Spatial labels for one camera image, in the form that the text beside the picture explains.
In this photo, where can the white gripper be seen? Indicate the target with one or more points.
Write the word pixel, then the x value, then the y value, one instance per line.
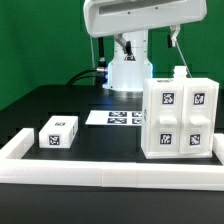
pixel 114 17

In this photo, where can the white cabinet door with tag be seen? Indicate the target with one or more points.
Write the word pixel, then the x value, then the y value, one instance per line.
pixel 196 117

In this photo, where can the white cabinet body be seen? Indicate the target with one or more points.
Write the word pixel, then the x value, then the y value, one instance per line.
pixel 180 78

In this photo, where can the white cabinet top box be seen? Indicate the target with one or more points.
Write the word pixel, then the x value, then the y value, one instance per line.
pixel 58 132

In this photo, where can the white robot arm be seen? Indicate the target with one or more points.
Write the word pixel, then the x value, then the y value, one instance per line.
pixel 126 73

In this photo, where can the white base tag plate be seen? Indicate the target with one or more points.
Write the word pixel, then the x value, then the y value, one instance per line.
pixel 117 118

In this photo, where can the white U-shaped obstacle wall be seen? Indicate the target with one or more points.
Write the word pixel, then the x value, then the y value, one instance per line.
pixel 15 169

